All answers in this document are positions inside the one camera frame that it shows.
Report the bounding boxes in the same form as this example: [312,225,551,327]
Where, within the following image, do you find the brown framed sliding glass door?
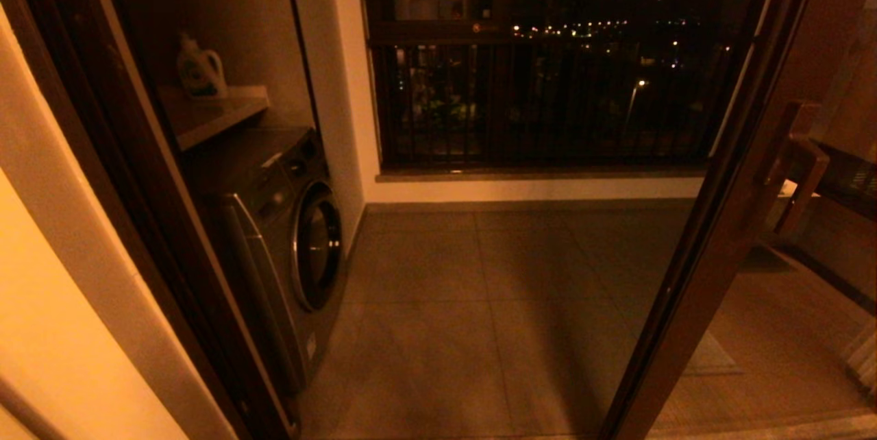
[602,0,877,440]

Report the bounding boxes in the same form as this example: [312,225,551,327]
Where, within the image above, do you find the stone window sill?
[375,164,708,184]

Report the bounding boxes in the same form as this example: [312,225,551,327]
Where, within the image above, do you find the grey front-load washing machine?
[182,126,347,394]

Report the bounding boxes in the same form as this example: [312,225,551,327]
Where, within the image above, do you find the white detergent jug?
[176,32,229,99]

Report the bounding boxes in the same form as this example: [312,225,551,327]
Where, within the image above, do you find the wooden wall shelf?
[156,86,271,152]

